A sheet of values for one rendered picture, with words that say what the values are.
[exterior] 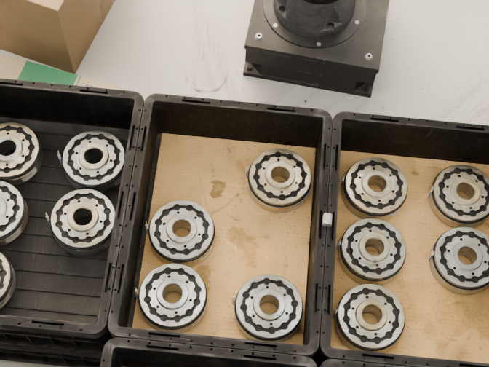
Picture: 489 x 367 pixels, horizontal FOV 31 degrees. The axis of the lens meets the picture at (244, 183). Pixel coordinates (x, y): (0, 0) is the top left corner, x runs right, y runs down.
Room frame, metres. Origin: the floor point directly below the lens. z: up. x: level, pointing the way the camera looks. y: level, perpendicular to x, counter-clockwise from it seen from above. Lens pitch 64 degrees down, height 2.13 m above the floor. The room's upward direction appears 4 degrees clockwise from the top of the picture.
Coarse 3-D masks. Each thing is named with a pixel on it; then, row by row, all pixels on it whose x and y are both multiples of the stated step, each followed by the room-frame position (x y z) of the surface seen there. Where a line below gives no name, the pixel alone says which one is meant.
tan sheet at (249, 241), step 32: (160, 160) 0.66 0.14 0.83; (192, 160) 0.67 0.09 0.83; (224, 160) 0.67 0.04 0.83; (160, 192) 0.60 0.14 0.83; (192, 192) 0.61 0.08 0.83; (224, 192) 0.61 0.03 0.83; (224, 224) 0.56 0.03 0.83; (256, 224) 0.56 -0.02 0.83; (288, 224) 0.56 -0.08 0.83; (224, 256) 0.50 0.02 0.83; (256, 256) 0.50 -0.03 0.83; (288, 256) 0.51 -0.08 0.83; (224, 288) 0.45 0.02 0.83; (224, 320) 0.40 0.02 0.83
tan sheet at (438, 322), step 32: (352, 160) 0.69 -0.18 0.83; (416, 160) 0.70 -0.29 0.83; (416, 192) 0.64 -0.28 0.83; (416, 224) 0.58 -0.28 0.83; (480, 224) 0.59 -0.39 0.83; (416, 256) 0.52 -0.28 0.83; (416, 288) 0.47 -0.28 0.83; (416, 320) 0.42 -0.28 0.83; (448, 320) 0.42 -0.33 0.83; (480, 320) 0.43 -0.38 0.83; (384, 352) 0.36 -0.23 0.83; (416, 352) 0.37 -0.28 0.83; (448, 352) 0.37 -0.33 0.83; (480, 352) 0.38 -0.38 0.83
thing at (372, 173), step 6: (366, 174) 0.65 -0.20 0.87; (372, 174) 0.65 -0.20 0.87; (378, 174) 0.65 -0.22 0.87; (384, 174) 0.65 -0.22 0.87; (366, 180) 0.63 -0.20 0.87; (384, 180) 0.64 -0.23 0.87; (390, 180) 0.64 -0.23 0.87; (366, 186) 0.62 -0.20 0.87; (390, 186) 0.63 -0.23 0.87; (366, 192) 0.61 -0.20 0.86; (372, 192) 0.61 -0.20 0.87; (378, 192) 0.61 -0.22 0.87; (384, 192) 0.62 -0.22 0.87
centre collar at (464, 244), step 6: (456, 246) 0.53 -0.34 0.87; (462, 246) 0.53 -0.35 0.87; (468, 246) 0.53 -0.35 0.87; (474, 246) 0.53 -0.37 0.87; (456, 252) 0.52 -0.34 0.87; (474, 252) 0.53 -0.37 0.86; (480, 252) 0.52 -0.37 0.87; (456, 258) 0.51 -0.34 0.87; (480, 258) 0.51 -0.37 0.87; (456, 264) 0.50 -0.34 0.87; (462, 264) 0.50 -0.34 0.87; (468, 264) 0.50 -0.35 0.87; (474, 264) 0.50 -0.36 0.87; (480, 264) 0.50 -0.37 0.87; (468, 270) 0.49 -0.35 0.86
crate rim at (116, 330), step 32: (160, 96) 0.73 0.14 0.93; (320, 160) 0.63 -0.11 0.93; (320, 192) 0.58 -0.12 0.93; (128, 224) 0.50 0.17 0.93; (320, 224) 0.53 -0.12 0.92; (128, 256) 0.45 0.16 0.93; (320, 256) 0.47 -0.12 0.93; (320, 288) 0.43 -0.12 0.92; (320, 320) 0.38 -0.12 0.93; (288, 352) 0.33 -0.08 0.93
